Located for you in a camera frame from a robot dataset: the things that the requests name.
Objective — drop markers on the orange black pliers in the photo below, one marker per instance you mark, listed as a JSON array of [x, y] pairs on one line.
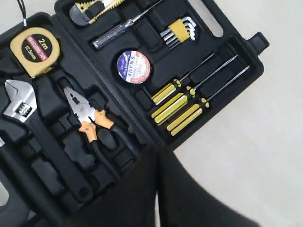
[[85, 114]]

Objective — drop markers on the silver adjustable wrench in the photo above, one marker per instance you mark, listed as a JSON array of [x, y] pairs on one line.
[[23, 107]]

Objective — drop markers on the black plastic tool case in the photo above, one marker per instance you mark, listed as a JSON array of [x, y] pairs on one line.
[[37, 195]]

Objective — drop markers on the yellow black screwdriver left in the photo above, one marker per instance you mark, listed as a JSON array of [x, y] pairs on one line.
[[170, 88]]

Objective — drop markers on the yellow black screwdriver right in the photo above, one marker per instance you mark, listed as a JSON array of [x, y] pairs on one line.
[[197, 108]]

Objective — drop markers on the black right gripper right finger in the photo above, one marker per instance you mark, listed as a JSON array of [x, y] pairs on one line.
[[184, 203]]

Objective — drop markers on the yellow utility knife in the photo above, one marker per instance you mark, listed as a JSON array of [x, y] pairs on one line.
[[86, 13]]

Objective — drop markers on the yellow hex key set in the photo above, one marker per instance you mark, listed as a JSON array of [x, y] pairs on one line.
[[179, 31]]

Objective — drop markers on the yellow tape measure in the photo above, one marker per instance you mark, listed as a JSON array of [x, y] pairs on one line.
[[36, 48]]

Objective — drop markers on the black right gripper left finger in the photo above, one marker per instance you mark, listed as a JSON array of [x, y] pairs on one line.
[[130, 204]]

